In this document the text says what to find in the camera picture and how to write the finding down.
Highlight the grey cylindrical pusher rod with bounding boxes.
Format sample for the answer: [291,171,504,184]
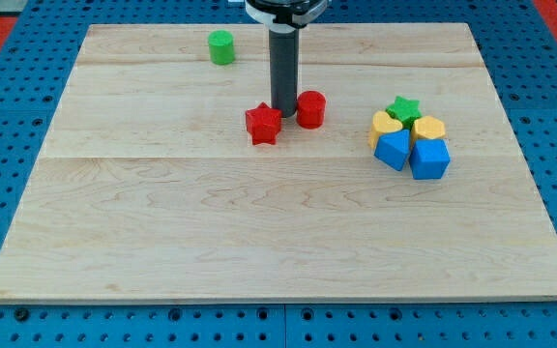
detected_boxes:
[269,30,300,118]

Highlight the red cylinder block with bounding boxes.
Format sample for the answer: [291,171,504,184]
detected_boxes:
[297,91,326,130]

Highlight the blue cube block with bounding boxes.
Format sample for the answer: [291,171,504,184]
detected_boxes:
[409,139,451,180]

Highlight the blue triangular block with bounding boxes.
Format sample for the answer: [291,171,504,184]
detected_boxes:
[373,130,410,171]

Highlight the light wooden board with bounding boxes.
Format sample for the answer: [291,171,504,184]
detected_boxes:
[0,23,557,305]

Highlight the black white robot arm flange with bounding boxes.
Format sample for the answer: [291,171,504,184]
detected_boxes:
[245,0,331,34]

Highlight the yellow heart block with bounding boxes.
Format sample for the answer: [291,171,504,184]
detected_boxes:
[367,111,403,150]

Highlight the red star block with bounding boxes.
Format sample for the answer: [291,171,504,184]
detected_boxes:
[245,102,282,145]

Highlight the yellow hexagon block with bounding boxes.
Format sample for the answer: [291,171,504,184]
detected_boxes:
[410,115,447,147]

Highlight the green cylinder block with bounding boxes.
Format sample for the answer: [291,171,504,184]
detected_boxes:
[207,30,235,65]

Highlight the green star block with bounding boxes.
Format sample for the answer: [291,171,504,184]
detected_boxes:
[386,96,422,130]

